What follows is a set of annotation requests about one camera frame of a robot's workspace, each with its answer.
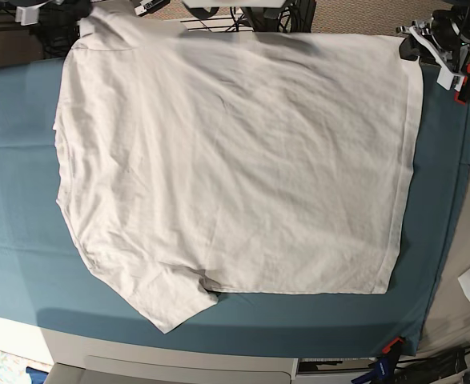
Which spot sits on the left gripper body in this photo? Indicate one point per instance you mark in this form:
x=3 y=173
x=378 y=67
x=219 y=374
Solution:
x=441 y=38

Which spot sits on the white T-shirt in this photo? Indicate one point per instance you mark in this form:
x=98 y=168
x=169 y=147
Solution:
x=194 y=163

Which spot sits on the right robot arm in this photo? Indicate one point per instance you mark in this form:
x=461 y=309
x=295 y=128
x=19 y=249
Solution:
x=29 y=13

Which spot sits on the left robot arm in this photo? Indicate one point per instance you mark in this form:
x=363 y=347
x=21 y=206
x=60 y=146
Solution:
x=463 y=12

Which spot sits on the orange black clamp top right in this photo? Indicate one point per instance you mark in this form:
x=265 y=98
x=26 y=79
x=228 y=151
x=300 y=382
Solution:
x=462 y=96

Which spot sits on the orange blue clamp bottom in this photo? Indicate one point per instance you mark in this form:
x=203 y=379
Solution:
x=384 y=367

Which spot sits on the teal table cover cloth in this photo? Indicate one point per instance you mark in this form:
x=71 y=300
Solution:
x=43 y=281

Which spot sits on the beige drawer cabinet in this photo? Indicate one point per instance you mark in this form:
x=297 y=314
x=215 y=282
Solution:
x=115 y=362

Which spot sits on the white overhead mount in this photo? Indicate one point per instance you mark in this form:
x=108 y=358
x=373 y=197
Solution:
x=232 y=3

